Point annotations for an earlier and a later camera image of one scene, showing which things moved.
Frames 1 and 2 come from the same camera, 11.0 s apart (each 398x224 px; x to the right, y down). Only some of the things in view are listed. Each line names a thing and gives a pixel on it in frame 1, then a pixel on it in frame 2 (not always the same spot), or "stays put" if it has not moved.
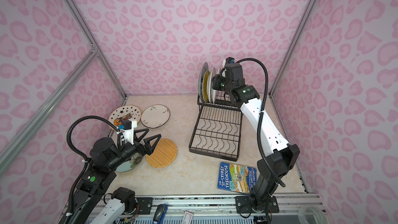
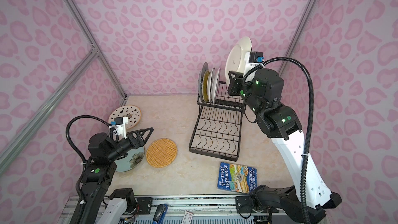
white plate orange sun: [215, 92] stays put
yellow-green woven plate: [204, 85] stays put
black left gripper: [147, 148] → [140, 142]
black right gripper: [215, 84] → [238, 80]
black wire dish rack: [217, 131] stays put
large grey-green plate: [204, 67] stays put
